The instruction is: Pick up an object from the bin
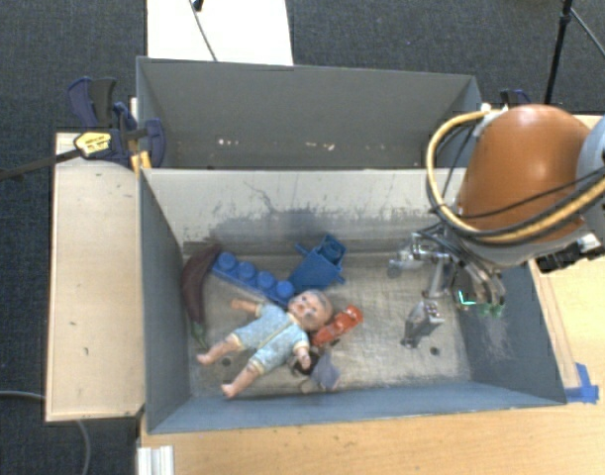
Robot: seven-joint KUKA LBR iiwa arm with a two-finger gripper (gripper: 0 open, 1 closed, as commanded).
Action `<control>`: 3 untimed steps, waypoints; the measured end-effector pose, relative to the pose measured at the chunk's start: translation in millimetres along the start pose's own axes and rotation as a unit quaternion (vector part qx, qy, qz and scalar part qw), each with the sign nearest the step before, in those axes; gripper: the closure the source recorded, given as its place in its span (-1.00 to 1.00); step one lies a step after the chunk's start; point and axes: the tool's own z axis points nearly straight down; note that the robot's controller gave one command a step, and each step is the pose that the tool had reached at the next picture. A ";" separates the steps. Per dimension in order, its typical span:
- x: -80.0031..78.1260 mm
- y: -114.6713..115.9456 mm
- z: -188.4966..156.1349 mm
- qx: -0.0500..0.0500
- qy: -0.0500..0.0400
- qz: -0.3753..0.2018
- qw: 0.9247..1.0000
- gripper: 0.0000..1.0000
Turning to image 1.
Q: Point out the black cylinder on white bracket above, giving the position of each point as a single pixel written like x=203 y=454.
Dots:
x=559 y=260

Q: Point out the long blue toy brick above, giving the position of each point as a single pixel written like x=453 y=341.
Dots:
x=252 y=272

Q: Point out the red toy car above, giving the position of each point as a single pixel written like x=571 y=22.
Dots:
x=336 y=327

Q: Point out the blue angular toy piece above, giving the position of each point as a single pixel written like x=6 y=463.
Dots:
x=314 y=270

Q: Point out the dark purple toy eggplant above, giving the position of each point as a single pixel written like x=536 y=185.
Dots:
x=195 y=280

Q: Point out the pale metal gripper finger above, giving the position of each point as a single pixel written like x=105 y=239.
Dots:
x=415 y=322
x=431 y=325

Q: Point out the baby doll in blue suit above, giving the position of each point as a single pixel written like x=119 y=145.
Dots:
x=274 y=334

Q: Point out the pale wood board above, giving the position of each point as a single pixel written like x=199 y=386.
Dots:
x=94 y=285

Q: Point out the grey metal bin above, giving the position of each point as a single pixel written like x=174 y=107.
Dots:
x=292 y=117

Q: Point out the small grey toy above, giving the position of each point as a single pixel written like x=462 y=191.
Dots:
x=324 y=371

